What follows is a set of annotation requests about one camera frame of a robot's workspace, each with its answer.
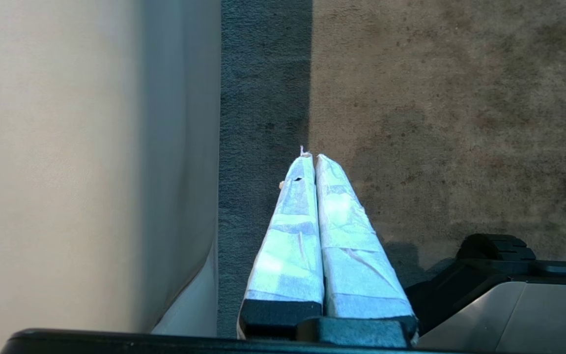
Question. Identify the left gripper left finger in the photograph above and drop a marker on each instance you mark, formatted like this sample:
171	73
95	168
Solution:
290	255

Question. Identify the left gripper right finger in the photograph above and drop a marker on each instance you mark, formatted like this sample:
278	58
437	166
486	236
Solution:
356	265

